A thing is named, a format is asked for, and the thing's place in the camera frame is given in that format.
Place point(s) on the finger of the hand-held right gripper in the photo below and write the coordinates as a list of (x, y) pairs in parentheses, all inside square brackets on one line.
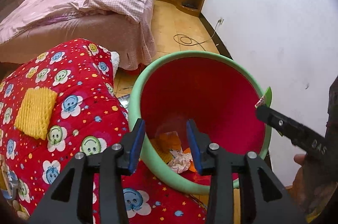
[(290, 128)]

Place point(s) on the orange foam net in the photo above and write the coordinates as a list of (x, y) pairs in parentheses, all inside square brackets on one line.
[(169, 144)]

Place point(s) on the black item on shelf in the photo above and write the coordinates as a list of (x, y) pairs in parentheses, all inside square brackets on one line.
[(188, 5)]

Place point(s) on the wooden bed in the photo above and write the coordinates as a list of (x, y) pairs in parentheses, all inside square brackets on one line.
[(92, 28)]

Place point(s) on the red bin with green rim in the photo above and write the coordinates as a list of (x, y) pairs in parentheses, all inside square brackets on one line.
[(211, 97)]

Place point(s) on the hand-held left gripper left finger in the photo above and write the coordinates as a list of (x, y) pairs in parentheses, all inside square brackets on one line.
[(137, 144)]

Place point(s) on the white plastic bag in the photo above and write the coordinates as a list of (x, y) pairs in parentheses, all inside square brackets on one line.
[(181, 163)]

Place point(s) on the white wall outlet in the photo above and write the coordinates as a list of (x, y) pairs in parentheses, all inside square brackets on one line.
[(221, 20)]

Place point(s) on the pink checkered sheet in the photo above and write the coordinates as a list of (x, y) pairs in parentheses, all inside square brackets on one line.
[(121, 3)]

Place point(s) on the person's right hand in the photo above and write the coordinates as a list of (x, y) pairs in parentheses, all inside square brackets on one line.
[(311, 181)]

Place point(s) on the green wrapper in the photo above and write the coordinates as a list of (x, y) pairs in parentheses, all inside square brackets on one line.
[(265, 98)]

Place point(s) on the red flower-print blanket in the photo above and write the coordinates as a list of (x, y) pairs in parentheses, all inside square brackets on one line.
[(79, 113)]

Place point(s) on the yellow foam net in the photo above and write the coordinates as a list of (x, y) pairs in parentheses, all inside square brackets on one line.
[(35, 111)]

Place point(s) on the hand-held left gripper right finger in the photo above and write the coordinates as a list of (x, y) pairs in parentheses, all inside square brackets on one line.
[(194, 144)]

